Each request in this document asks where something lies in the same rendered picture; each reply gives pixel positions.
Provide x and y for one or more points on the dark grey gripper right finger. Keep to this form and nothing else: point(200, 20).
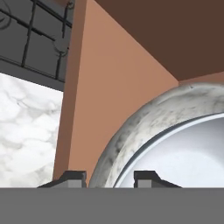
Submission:
point(146, 178)

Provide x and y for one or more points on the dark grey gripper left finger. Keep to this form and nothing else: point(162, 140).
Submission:
point(72, 178)

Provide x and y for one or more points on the white bowl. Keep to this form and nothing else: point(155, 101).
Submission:
point(186, 154)

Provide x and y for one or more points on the grey marbled bowl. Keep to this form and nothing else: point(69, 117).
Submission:
point(163, 116)

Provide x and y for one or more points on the brown open cabinet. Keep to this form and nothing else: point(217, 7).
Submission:
point(122, 58)

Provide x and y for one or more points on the dark grey hob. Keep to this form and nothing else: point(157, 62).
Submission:
point(32, 38)

